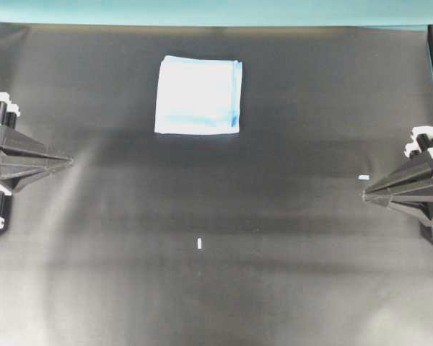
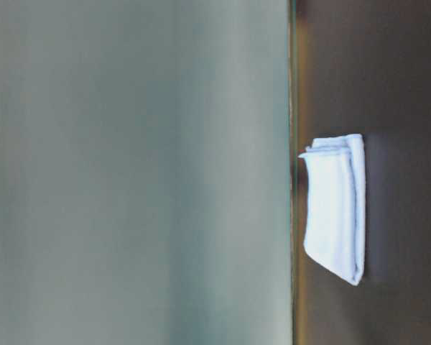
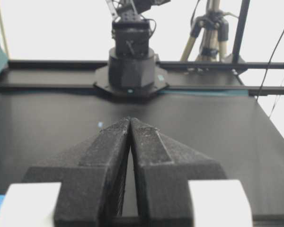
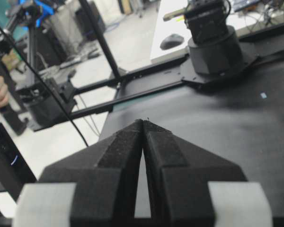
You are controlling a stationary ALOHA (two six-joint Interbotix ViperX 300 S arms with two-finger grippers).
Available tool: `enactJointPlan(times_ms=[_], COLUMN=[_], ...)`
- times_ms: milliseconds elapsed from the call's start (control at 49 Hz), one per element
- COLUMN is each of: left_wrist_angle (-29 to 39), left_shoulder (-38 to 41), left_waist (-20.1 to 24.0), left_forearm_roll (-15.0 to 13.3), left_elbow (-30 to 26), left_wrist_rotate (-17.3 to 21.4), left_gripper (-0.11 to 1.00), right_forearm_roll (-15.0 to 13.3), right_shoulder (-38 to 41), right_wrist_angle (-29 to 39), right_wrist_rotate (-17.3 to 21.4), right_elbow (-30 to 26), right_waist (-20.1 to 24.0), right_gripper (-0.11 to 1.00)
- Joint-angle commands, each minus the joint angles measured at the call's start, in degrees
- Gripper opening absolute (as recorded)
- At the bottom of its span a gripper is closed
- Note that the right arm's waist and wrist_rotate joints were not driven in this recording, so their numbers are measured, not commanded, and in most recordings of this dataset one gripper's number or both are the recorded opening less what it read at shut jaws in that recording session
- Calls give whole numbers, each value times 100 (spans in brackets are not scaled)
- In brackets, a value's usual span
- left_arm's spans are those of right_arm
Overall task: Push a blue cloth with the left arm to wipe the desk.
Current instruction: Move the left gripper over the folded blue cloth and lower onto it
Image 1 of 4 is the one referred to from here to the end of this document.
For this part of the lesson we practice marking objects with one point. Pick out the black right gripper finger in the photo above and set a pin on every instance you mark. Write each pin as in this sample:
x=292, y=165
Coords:
x=417, y=206
x=412, y=179

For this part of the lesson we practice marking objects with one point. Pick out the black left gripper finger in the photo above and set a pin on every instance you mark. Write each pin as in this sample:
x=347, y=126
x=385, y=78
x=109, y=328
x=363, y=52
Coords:
x=17, y=173
x=14, y=141

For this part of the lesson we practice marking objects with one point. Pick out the folded blue cloth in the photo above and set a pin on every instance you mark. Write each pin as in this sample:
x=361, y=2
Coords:
x=198, y=97

